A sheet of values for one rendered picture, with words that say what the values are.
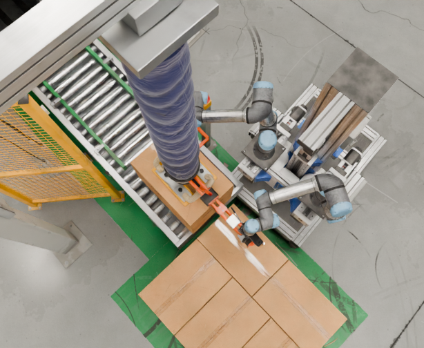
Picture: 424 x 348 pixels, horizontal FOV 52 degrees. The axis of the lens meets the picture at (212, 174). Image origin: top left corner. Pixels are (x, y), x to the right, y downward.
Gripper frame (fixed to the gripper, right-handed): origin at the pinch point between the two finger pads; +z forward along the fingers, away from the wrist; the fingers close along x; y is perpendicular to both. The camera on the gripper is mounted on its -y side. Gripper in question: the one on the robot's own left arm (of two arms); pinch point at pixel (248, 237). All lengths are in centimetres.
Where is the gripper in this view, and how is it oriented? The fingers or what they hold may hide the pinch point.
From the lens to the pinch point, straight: 273.7
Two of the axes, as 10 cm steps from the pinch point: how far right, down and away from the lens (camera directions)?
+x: -7.2, 6.6, -2.0
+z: -0.2, 2.7, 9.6
